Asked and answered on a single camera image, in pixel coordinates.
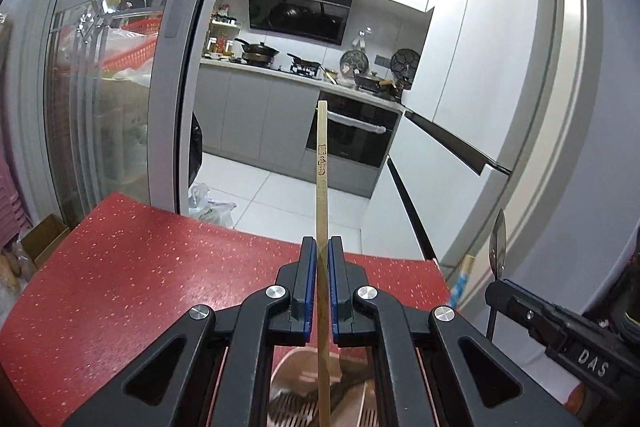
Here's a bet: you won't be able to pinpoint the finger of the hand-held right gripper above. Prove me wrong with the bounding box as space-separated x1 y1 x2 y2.
486 279 566 356

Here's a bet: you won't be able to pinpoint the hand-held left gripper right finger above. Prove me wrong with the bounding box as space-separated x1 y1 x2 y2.
327 235 583 427

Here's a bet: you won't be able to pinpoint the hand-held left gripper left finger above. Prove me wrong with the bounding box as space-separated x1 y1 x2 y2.
62 235 317 427

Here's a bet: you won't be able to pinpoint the blue patterned wooden chopstick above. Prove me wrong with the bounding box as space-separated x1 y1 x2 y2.
449 253 474 309

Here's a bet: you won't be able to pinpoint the black handled metal spoon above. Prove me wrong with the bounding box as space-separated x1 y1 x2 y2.
485 209 509 344

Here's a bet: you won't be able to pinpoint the beige plastic utensil holder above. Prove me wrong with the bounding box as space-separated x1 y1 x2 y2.
267 342 378 427

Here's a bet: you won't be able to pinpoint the plain wooden chopstick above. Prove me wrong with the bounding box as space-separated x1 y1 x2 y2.
315 101 332 427

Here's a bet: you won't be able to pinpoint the dark bag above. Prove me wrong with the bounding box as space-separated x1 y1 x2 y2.
617 252 640 343

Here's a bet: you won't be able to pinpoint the clear plastic bag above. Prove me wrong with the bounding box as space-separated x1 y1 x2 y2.
187 183 236 228

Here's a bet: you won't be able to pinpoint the black built-in oven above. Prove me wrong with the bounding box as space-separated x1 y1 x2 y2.
305 89 403 168

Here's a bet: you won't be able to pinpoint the black trash bag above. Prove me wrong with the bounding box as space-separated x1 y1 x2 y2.
189 112 204 192

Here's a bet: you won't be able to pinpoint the grey kitchen cabinets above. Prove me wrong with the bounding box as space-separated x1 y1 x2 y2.
192 57 401 198

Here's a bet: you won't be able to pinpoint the round metal steamer rack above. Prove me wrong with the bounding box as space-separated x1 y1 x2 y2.
340 49 369 78
391 48 420 80

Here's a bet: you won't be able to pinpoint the black frying pan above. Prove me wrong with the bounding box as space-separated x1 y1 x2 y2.
286 53 323 70

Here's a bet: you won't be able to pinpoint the grey sliding glass door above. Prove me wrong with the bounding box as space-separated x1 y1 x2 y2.
45 0 251 228

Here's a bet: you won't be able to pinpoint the white refrigerator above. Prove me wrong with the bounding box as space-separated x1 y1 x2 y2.
360 0 591 278

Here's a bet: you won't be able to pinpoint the condiment rack with bottles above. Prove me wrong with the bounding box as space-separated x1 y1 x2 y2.
205 4 243 60

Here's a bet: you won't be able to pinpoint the open cardboard box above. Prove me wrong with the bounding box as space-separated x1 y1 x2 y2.
20 213 71 270

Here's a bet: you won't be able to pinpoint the black range hood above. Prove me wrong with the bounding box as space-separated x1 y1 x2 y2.
247 0 356 46

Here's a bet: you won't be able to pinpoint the red plastic basket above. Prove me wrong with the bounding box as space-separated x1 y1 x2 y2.
97 19 163 72

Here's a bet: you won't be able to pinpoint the stack of pink plastic stools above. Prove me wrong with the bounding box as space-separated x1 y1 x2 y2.
0 152 26 233

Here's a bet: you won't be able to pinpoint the black wok with wooden handle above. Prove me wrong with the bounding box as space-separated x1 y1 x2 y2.
352 69 401 92

